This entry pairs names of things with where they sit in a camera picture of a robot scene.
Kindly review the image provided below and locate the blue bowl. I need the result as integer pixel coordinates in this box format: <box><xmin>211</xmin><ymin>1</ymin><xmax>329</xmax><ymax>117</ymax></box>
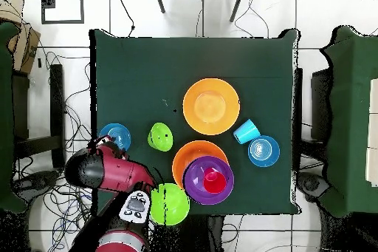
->
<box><xmin>98</xmin><ymin>123</ymin><xmax>132</xmax><ymax>152</ymax></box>
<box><xmin>247</xmin><ymin>134</ymin><xmax>281</xmax><ymax>168</ymax></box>

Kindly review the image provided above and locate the small green bowl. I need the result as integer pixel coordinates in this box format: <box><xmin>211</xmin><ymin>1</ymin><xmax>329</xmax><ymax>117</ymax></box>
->
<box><xmin>147</xmin><ymin>122</ymin><xmax>174</xmax><ymax>153</ymax></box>

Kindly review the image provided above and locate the large orange bowl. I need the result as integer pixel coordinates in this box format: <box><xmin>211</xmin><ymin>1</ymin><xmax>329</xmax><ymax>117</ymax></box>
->
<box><xmin>171</xmin><ymin>140</ymin><xmax>230</xmax><ymax>189</ymax></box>
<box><xmin>182</xmin><ymin>78</ymin><xmax>241</xmax><ymax>137</ymax></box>

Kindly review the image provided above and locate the large green bowl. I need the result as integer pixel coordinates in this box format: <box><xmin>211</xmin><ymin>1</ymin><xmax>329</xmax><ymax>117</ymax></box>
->
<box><xmin>149</xmin><ymin>183</ymin><xmax>191</xmax><ymax>226</ymax></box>

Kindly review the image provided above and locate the purple bowl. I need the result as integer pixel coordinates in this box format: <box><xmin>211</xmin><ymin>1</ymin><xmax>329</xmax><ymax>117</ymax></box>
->
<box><xmin>182</xmin><ymin>155</ymin><xmax>236</xmax><ymax>206</ymax></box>

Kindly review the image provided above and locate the red cup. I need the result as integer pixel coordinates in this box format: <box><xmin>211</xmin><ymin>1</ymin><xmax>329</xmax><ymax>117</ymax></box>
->
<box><xmin>202</xmin><ymin>166</ymin><xmax>228</xmax><ymax>195</ymax></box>

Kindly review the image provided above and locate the blue cup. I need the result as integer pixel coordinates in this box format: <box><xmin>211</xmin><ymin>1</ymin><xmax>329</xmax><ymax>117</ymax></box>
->
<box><xmin>233</xmin><ymin>118</ymin><xmax>261</xmax><ymax>146</ymax></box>

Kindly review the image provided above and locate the white box stack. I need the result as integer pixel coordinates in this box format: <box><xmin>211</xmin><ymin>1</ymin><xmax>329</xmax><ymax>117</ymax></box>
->
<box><xmin>365</xmin><ymin>78</ymin><xmax>378</xmax><ymax>188</ymax></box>

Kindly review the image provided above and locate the dark green table cloth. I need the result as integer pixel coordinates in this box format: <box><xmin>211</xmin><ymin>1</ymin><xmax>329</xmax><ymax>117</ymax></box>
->
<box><xmin>89</xmin><ymin>28</ymin><xmax>300</xmax><ymax>217</ymax></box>

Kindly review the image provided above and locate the dark green covered table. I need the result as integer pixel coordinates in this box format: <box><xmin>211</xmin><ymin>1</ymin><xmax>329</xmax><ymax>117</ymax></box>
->
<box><xmin>320</xmin><ymin>25</ymin><xmax>378</xmax><ymax>218</ymax></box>
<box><xmin>0</xmin><ymin>21</ymin><xmax>29</xmax><ymax>214</ymax></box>

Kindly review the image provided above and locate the cardboard box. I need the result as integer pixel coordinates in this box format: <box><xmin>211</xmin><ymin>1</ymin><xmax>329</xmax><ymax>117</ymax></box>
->
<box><xmin>0</xmin><ymin>0</ymin><xmax>41</xmax><ymax>75</ymax></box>

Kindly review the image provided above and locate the black tripod leg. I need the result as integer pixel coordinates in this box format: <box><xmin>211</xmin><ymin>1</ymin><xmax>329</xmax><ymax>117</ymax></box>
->
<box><xmin>152</xmin><ymin>0</ymin><xmax>167</xmax><ymax>14</ymax></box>
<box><xmin>229</xmin><ymin>0</ymin><xmax>247</xmax><ymax>23</ymax></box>

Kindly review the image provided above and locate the black metal stand frame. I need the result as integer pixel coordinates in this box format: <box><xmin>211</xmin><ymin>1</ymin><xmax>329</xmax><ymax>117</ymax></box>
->
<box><xmin>11</xmin><ymin>64</ymin><xmax>67</xmax><ymax>170</ymax></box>

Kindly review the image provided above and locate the black pedestal foot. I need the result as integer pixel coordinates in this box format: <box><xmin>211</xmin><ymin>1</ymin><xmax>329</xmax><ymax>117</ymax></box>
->
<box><xmin>296</xmin><ymin>171</ymin><xmax>330</xmax><ymax>198</ymax></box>
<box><xmin>13</xmin><ymin>170</ymin><xmax>64</xmax><ymax>202</ymax></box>

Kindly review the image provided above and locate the black cable with connector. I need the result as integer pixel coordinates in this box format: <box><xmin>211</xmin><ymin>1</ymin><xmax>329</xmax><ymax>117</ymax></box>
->
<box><xmin>115</xmin><ymin>0</ymin><xmax>136</xmax><ymax>38</ymax></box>

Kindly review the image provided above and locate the black floor frame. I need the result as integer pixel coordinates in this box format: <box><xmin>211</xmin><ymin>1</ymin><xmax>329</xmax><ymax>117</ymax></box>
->
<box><xmin>40</xmin><ymin>0</ymin><xmax>86</xmax><ymax>25</ymax></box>

